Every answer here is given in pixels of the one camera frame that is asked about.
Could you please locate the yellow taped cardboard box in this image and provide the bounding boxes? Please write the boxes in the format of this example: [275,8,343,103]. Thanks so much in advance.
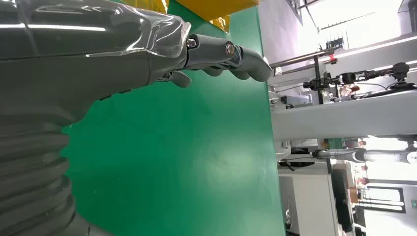
[123,0,260,33]

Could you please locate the white beam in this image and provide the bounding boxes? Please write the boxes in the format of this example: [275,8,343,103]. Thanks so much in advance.
[271,90,417,141]

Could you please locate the white cabinet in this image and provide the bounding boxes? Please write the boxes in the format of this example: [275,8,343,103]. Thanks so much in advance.
[278,172,340,236]

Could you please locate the silver metal rail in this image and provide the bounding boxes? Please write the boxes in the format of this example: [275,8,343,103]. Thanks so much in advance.
[269,48,336,68]

